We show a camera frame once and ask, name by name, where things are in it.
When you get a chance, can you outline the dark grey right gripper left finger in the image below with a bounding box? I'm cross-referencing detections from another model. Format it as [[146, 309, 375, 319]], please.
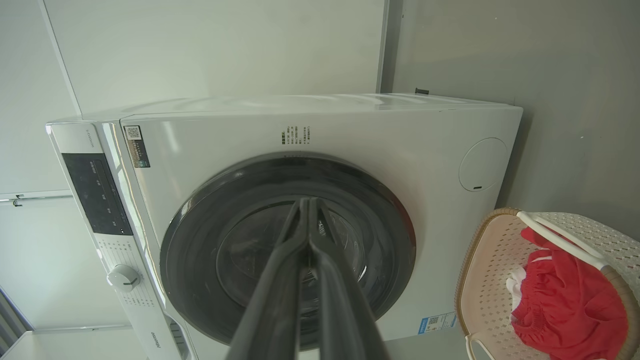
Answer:
[[225, 197, 310, 360]]

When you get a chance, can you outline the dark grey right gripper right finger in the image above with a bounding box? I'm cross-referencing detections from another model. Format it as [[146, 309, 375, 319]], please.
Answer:
[[309, 197, 391, 360]]

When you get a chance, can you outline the beige perforated plastic laundry basket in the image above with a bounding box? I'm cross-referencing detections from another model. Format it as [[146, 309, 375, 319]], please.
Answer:
[[455, 207, 640, 360]]

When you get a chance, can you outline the blue energy label sticker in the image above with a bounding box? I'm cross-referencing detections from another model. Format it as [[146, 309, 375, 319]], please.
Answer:
[[419, 312, 457, 335]]

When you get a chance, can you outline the round black glass washer door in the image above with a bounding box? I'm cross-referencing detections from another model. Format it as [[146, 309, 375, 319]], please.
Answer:
[[160, 152, 417, 351]]

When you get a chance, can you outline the white round control knob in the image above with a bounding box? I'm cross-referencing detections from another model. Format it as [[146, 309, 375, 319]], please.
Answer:
[[106, 264, 142, 293]]

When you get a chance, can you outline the white garment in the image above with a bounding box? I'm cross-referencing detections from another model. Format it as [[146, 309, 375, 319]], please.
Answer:
[[506, 255, 553, 311]]

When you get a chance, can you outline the white front-load washing machine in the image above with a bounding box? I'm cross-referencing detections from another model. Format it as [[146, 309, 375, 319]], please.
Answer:
[[46, 92, 524, 360]]

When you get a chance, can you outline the black washer control panel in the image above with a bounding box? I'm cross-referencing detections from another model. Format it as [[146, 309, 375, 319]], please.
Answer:
[[61, 152, 133, 237]]

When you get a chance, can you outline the dark QR code sticker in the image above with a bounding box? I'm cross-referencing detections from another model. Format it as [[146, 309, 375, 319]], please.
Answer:
[[123, 125, 151, 169]]

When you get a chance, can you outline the round white filter cover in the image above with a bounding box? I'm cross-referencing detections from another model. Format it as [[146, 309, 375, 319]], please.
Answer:
[[458, 137, 509, 193]]

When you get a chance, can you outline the red garment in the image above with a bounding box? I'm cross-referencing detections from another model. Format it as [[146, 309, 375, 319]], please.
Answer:
[[510, 226, 629, 360]]

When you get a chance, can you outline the white basket handle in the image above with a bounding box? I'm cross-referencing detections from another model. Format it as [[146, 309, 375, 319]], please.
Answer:
[[516, 211, 610, 272]]

